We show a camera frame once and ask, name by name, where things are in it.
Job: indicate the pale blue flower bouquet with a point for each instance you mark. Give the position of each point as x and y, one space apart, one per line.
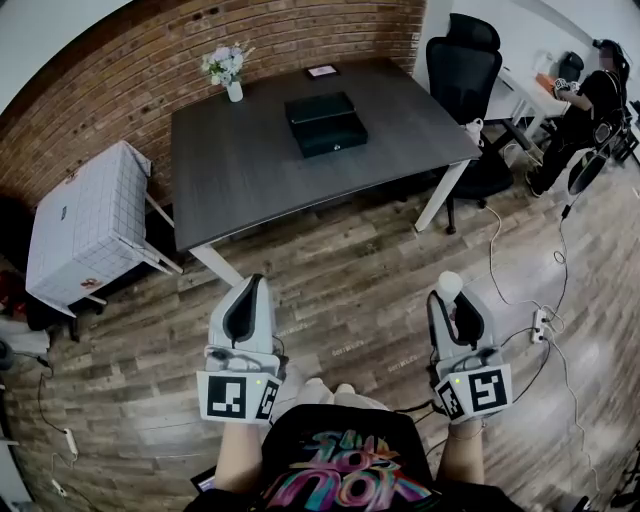
225 62

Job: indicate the person's right forearm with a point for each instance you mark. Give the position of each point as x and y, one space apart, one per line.
462 455

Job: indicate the small white bag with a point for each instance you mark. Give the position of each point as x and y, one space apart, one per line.
475 131

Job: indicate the dark green box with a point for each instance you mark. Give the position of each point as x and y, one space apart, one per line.
325 125

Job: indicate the person's left forearm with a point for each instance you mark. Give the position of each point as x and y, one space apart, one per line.
240 455

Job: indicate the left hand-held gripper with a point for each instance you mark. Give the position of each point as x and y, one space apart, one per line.
235 395

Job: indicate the white vase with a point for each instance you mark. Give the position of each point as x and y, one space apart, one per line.
234 92

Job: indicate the person's legs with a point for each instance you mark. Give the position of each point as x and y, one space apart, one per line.
345 395

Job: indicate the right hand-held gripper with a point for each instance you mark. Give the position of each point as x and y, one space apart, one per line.
480 390

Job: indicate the black picture frame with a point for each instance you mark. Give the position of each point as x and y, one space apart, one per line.
322 71

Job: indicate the black office chair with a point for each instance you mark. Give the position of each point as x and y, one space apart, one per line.
460 75

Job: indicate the white grid storage box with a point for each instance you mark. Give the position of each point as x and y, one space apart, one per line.
85 215

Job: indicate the black printed t-shirt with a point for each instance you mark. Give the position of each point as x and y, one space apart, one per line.
350 465

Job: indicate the white desk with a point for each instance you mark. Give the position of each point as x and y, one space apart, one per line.
520 95

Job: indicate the dark grey table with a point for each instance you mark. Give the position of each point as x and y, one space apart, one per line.
240 175

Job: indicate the dark screen device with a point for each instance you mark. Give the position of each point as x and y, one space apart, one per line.
204 482

